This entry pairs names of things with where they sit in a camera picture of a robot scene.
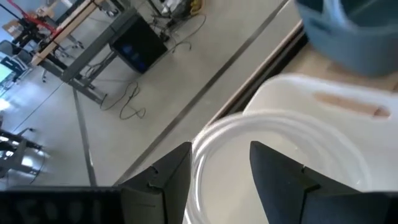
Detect black floor cable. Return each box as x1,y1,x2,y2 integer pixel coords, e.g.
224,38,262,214
99,80,147,121
166,12,208,54

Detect grey workbench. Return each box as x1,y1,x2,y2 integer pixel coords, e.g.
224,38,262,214
30,0,139,105

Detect white usb cable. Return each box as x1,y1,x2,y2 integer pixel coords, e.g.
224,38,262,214
182,108,374,224

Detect black computer tower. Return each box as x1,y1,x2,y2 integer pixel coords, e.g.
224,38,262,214
109,16,169,75

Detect blue plastic bin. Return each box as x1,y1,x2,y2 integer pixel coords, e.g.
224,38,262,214
294,0,398,78

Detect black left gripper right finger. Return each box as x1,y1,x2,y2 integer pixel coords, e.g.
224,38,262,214
249,141,398,224

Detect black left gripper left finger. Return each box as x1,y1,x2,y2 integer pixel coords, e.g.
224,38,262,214
120,141,193,224

